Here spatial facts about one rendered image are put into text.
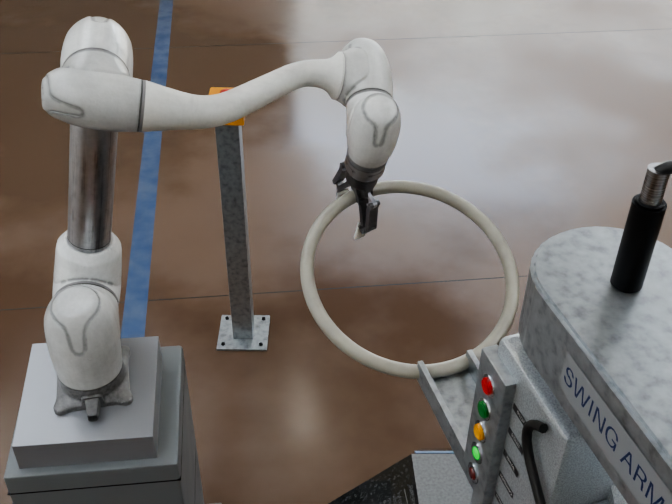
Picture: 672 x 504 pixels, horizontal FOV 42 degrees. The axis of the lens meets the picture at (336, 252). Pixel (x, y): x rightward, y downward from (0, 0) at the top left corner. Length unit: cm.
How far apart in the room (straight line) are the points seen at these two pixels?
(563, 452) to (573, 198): 334
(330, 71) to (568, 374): 97
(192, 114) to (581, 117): 370
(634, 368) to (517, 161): 367
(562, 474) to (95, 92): 104
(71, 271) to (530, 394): 124
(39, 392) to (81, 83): 84
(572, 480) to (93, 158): 120
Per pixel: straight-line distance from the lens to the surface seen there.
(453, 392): 181
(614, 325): 110
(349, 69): 184
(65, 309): 200
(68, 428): 213
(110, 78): 169
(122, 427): 210
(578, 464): 121
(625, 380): 103
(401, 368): 180
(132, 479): 216
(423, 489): 197
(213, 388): 335
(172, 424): 219
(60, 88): 169
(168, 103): 169
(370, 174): 185
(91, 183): 198
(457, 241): 405
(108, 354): 205
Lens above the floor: 245
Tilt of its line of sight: 39 degrees down
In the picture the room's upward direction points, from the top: 1 degrees clockwise
